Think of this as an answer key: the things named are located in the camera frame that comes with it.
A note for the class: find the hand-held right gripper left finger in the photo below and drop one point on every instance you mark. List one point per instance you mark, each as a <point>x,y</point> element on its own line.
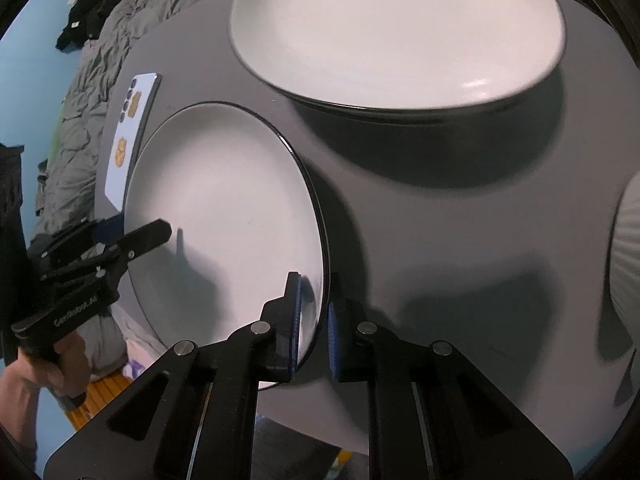
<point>295,320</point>

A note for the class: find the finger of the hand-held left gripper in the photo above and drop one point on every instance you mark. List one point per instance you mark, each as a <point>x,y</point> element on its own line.
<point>75,242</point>
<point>147,235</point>

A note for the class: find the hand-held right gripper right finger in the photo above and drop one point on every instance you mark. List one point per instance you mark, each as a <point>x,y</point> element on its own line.
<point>332,340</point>

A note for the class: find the white plate with black rim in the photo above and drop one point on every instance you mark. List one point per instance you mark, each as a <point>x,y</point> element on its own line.
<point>215,200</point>
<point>380,111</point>

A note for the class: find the stack of white plates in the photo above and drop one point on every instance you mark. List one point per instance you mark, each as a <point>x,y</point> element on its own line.
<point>390,25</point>

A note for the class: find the person's left forearm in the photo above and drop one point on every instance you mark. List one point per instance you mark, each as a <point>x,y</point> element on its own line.
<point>20,395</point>

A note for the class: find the person's left hand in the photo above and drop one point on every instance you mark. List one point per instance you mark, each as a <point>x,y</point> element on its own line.
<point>77,357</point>

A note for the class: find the white smartphone with stickers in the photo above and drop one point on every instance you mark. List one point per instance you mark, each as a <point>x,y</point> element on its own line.
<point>127,125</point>

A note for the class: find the grey quilted comforter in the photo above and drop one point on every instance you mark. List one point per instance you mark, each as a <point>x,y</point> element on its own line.
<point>90,110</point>

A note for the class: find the black clothing pile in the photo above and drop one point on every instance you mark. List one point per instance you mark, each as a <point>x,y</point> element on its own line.
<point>85,15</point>

